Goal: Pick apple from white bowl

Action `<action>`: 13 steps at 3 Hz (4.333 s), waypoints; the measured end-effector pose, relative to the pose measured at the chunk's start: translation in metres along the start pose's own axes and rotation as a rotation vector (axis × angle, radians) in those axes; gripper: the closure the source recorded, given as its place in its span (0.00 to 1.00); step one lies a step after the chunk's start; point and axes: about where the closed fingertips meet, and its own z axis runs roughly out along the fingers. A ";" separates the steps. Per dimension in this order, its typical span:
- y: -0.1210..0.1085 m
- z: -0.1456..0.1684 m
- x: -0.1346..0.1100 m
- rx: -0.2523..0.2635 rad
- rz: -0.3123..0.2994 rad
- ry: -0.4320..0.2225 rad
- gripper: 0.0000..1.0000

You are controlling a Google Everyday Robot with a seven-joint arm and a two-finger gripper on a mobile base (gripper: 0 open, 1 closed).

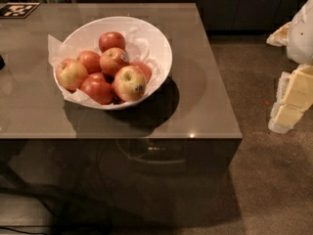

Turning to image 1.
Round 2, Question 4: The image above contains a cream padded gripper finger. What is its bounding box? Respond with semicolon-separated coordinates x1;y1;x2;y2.
268;65;313;134
266;22;291;47

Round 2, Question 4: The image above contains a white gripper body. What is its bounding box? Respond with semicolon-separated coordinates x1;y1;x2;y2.
287;0;313;65

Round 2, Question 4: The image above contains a red apple right partly hidden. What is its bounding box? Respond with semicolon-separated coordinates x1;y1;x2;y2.
130;61;153;82

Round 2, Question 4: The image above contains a yellow-red apple with sticker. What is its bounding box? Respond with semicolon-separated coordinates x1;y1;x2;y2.
112;66;147;102

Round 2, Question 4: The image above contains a red apple with sticker centre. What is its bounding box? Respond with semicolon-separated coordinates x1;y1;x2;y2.
100;47;129;77

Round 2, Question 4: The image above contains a red apple at back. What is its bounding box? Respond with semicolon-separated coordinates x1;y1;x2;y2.
99;31;126;52

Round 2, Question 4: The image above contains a red apple left middle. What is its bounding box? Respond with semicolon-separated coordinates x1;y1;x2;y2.
77;50;101;73

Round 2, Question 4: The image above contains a dark red apple front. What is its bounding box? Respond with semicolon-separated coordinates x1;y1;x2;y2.
79;72;113;105

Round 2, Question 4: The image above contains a white bowl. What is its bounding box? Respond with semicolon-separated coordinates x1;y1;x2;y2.
53;16;173;111

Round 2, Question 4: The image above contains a yellow-red apple far left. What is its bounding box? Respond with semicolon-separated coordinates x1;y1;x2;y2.
56;59;89;91

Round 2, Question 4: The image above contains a white tissue paper liner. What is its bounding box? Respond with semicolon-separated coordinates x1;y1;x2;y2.
47;25;166;109

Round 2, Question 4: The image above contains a black white fiducial marker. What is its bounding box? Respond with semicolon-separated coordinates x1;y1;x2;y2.
0;2;39;19

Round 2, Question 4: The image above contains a dark object at left edge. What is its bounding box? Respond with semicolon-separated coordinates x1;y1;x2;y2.
0;55;5;70

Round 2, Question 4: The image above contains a black cable on floor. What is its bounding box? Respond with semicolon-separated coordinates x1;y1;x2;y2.
0;226;50;235

